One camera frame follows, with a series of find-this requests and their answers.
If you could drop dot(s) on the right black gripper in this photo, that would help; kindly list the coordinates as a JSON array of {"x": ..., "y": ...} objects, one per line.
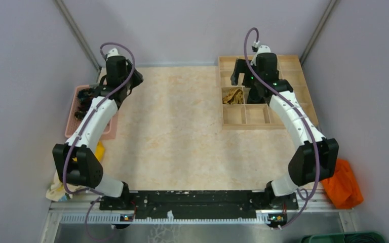
[{"x": 240, "y": 68}]

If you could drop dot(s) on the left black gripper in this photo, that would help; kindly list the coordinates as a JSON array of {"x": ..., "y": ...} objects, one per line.
[{"x": 137, "y": 79}]

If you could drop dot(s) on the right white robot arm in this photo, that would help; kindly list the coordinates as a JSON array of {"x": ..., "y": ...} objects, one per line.
[{"x": 315, "y": 156}]

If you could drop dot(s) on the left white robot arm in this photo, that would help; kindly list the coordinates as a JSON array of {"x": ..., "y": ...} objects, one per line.
[{"x": 77, "y": 166}]

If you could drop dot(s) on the dark ties in basket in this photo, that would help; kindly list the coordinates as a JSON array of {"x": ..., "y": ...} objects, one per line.
[{"x": 84, "y": 97}]

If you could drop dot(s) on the rolled yellow tie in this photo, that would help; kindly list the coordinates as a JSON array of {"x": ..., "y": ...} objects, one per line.
[{"x": 233, "y": 96}]

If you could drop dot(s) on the wooden compartment tray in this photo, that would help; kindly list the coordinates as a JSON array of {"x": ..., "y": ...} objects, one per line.
[{"x": 244, "y": 106}]

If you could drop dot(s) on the yellow cloth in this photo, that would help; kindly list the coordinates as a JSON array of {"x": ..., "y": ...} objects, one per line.
[{"x": 100, "y": 151}]

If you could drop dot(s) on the white patterned cloth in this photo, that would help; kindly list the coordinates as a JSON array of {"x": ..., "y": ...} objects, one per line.
[{"x": 56, "y": 191}]

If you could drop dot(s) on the orange cloth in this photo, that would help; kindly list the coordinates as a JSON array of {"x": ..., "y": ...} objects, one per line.
[{"x": 342, "y": 188}]

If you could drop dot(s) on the green bin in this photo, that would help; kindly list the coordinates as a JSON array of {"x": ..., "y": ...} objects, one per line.
[{"x": 355, "y": 237}]

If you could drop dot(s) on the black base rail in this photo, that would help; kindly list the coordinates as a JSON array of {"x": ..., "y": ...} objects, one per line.
[{"x": 198, "y": 204}]

